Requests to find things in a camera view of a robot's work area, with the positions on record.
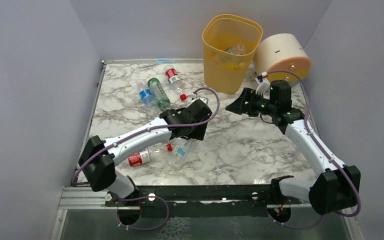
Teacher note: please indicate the blue white label bottle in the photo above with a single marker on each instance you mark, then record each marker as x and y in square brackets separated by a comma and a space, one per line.
[179, 154]

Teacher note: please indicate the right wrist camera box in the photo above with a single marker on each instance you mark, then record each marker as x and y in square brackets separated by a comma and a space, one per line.
[263, 83]

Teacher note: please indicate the green label tall bottle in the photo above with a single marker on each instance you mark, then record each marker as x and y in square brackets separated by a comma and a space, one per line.
[161, 98]

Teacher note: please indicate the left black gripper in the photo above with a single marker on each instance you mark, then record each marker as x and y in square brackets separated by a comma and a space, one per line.
[196, 129]

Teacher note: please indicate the yellow mesh plastic bin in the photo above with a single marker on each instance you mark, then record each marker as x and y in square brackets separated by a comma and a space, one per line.
[229, 44]

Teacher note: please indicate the blue label clear bottle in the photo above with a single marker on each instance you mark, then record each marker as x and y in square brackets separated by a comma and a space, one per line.
[145, 94]

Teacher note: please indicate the yellow juice bottle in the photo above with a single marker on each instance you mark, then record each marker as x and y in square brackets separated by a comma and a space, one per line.
[234, 66]

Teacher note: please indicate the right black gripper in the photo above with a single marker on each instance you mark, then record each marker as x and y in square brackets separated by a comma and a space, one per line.
[254, 104]

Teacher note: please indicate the green label crushed bottle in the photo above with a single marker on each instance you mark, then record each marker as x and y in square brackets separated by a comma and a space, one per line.
[238, 49]

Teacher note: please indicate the red label clear bottle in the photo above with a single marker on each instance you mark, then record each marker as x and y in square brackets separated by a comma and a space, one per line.
[175, 81]

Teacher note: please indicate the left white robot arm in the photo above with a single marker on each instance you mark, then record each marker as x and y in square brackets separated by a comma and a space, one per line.
[99, 157]

